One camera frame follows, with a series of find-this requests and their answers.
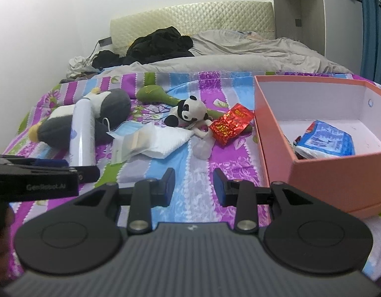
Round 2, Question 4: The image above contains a small clear plastic bottle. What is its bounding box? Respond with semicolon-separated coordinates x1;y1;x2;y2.
192;136;216;161

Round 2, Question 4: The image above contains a blue curtain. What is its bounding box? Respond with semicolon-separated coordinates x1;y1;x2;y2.
357;0;381;87

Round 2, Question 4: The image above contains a striped floral bed sheet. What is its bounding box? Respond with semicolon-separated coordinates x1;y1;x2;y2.
2;71;381;282

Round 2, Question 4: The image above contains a wall charger with cable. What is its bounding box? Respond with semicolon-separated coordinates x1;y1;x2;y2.
84;37;113;69

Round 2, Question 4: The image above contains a panda plush toy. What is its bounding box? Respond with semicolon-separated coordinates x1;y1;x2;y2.
164;96;213;138

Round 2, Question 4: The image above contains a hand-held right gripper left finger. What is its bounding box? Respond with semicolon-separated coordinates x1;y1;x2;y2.
71;168;176;235

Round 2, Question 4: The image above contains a white folded pad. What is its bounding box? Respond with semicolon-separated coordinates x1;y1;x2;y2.
138;125;194;160

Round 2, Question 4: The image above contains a white wardrobe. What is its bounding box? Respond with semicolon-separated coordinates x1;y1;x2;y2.
271;0;364;75

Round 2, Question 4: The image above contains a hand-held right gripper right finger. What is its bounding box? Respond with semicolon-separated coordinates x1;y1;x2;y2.
213;169;315;234

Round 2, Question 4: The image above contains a white crumpled cloth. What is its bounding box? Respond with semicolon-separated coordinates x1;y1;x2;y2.
67;56;95;78

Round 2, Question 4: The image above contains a pink cardboard box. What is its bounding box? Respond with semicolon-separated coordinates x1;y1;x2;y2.
254;75;381;219

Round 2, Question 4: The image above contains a blue snack packet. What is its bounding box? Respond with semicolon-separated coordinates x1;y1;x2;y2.
294;120;356;159

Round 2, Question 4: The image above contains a cream quilted headboard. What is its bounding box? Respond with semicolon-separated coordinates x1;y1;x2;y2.
109;0;276;54

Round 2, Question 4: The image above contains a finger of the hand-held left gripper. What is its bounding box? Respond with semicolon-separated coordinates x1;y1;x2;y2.
68;165;100;182
0;154;69;172

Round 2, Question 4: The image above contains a clear plastic packet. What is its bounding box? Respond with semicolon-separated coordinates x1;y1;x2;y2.
112;127;157;164

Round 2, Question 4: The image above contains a green plush toy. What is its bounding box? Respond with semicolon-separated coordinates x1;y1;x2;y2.
136;73;228;121

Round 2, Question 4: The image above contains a large black garment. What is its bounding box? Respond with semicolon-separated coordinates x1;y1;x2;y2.
125;28;195;61

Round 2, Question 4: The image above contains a small black garment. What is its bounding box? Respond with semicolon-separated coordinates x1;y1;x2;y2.
93;49;121;69

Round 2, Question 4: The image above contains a white tube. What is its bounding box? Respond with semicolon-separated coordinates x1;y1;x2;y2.
69;97;96;168

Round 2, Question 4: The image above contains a red foil packet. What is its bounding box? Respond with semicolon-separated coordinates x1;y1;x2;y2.
208;103;255;147

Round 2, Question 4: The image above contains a grey duvet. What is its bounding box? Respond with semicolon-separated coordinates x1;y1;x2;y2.
99;29;353;79

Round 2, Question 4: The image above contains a grey white penguin plush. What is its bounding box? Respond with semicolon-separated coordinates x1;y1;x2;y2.
28;88;132;146

